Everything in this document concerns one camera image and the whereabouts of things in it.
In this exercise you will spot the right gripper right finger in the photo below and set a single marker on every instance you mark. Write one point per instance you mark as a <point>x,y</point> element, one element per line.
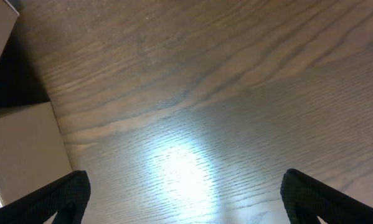
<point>307,200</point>

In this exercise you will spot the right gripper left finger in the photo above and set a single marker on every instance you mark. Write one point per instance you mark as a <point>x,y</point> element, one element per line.
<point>64,199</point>

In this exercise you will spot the brown cardboard box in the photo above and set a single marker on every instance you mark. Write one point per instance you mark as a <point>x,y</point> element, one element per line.
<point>32,152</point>

